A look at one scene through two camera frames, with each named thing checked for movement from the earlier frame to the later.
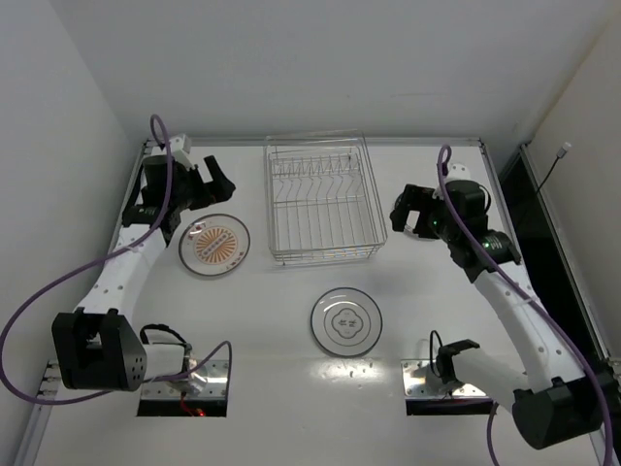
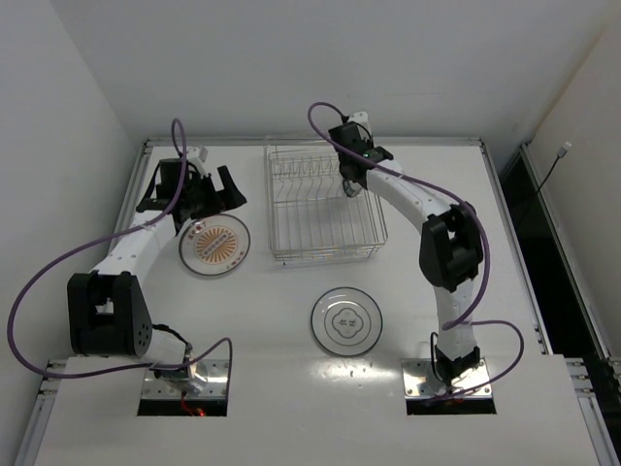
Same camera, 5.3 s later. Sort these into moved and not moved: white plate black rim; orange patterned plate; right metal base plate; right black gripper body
Moved: right black gripper body
Not moved: white plate black rim; right metal base plate; orange patterned plate
